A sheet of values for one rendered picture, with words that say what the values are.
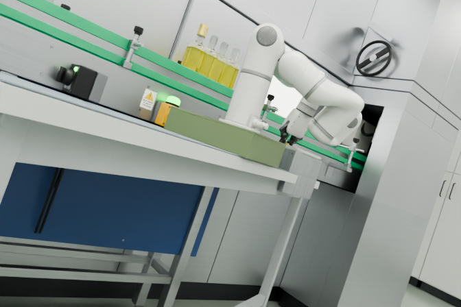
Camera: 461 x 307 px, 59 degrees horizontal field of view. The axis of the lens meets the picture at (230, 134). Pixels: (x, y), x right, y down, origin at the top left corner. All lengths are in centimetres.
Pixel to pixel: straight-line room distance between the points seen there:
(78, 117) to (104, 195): 79
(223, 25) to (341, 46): 85
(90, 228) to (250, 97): 64
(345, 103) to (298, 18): 103
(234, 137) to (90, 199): 52
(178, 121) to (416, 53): 155
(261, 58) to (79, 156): 66
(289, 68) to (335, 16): 122
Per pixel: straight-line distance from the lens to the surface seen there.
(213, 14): 175
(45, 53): 119
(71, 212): 132
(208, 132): 106
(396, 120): 226
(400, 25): 249
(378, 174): 223
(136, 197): 138
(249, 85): 115
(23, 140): 58
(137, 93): 128
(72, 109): 55
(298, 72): 116
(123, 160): 73
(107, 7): 157
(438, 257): 500
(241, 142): 101
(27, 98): 51
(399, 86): 233
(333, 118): 120
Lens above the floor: 76
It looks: 2 degrees up
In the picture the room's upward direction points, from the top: 19 degrees clockwise
